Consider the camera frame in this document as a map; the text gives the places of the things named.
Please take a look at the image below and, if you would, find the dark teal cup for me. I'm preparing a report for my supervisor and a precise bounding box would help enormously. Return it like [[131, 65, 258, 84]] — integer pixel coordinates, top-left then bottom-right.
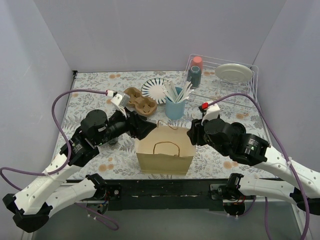
[[187, 65, 202, 88]]

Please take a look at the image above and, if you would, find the stack of black lids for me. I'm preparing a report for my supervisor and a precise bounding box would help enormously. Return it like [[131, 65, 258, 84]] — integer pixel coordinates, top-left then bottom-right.
[[231, 122, 246, 134]]

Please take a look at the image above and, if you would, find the cream white plate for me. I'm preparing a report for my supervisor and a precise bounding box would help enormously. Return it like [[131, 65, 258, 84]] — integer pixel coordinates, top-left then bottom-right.
[[215, 63, 253, 83]]

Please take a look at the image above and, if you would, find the blue striped plate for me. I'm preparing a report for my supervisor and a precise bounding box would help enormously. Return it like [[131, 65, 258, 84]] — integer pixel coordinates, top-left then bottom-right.
[[140, 78, 166, 105]]

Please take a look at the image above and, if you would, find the brown paper bag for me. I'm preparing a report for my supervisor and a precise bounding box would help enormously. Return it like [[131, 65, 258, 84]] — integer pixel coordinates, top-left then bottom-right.
[[134, 120, 196, 176]]

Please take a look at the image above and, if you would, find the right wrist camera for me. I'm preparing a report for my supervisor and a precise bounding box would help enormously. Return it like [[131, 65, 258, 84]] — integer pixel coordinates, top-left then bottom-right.
[[199, 100, 221, 125]]

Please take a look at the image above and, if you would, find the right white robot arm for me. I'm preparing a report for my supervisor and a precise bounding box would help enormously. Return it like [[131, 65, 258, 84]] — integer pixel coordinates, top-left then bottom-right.
[[187, 118, 320, 215]]

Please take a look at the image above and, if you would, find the pink cup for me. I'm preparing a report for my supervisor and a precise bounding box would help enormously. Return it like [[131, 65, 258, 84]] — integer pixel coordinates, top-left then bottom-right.
[[192, 56, 203, 71]]

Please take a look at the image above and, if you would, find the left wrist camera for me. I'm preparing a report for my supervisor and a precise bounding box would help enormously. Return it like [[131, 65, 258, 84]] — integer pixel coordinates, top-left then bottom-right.
[[106, 90, 130, 118]]

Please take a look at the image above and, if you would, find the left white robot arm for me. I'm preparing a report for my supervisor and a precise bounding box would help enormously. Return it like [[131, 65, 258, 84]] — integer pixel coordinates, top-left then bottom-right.
[[2, 109, 157, 233]]

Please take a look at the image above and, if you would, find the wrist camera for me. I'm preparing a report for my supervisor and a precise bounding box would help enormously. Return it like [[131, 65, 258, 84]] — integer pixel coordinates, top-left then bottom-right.
[[199, 100, 221, 125], [106, 90, 130, 118]]

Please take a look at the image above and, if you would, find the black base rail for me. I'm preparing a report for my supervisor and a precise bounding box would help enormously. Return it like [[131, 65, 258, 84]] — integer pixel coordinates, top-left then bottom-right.
[[86, 177, 251, 212]]

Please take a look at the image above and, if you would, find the brown cardboard cup carrier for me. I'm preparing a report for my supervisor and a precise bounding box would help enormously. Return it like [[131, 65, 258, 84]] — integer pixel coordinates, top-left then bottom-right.
[[124, 87, 158, 117]]

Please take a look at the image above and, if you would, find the blue straw holder cup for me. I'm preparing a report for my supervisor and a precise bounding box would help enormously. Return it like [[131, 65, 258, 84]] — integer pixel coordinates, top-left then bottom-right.
[[165, 91, 186, 120]]

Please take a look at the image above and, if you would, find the white wire dish rack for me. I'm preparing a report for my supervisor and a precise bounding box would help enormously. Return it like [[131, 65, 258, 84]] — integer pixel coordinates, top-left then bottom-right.
[[183, 54, 259, 106]]

